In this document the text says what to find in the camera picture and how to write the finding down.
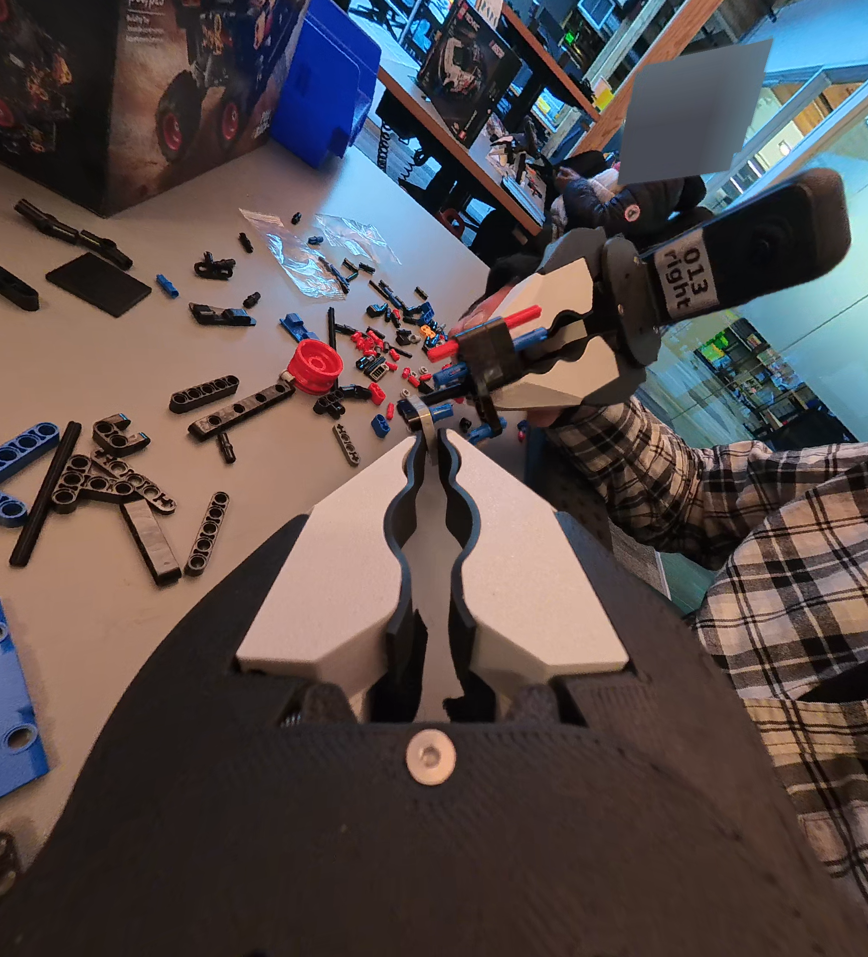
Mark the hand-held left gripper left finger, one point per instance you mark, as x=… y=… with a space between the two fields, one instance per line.
x=321 y=598

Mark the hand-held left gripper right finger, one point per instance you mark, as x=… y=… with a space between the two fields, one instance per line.
x=538 y=598

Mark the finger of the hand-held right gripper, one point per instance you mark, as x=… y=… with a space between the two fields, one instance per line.
x=561 y=288
x=568 y=374

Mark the black beam assembly with pins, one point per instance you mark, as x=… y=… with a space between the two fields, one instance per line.
x=482 y=355

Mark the grey desk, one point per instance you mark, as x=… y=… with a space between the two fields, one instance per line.
x=284 y=508

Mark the person's right hand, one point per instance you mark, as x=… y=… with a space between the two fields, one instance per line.
x=482 y=310

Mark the black straight beam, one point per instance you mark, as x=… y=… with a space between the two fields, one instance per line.
x=207 y=532
x=151 y=542

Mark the wooden workbench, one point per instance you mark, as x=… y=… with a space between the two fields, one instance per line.
x=497 y=168

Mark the black pin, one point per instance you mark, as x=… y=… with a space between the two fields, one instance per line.
x=226 y=447

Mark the small blue connector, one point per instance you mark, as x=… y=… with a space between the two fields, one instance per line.
x=381 y=425

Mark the pile of small pins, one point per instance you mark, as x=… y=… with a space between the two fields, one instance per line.
x=381 y=344

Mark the black T-shaped connector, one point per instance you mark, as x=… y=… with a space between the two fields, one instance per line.
x=340 y=401

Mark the black nine-hole beam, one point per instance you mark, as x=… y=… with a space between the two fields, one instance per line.
x=243 y=411

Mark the large red wheel rim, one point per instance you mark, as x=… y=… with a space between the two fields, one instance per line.
x=314 y=366

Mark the short black axle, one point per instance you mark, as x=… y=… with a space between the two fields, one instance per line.
x=331 y=329

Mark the black five-hole beam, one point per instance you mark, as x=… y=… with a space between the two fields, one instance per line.
x=204 y=394

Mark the toy car set box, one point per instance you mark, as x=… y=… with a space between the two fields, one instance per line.
x=471 y=60

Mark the black triangular beam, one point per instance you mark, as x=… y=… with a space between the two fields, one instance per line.
x=105 y=482

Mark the small clear plastic bag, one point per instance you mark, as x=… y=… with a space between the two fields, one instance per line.
x=306 y=254

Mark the black angled connector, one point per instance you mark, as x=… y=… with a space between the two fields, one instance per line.
x=120 y=437

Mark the long black axle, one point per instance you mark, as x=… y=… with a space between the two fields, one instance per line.
x=45 y=493

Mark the plain blue storage bin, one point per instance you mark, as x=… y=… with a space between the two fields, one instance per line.
x=321 y=82

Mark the blue L-shaped beam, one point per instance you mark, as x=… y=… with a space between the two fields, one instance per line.
x=7 y=452

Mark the black claw connector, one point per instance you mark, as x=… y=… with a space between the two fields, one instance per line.
x=213 y=267

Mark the small blue pin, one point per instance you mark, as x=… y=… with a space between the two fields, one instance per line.
x=167 y=285

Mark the black flat tile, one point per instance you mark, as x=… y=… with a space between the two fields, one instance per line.
x=97 y=284

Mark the black double connector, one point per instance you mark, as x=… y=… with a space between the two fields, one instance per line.
x=75 y=235

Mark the black toy set box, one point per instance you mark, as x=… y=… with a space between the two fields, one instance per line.
x=67 y=97

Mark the blue ribbed bracket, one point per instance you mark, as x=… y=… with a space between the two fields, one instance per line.
x=299 y=329

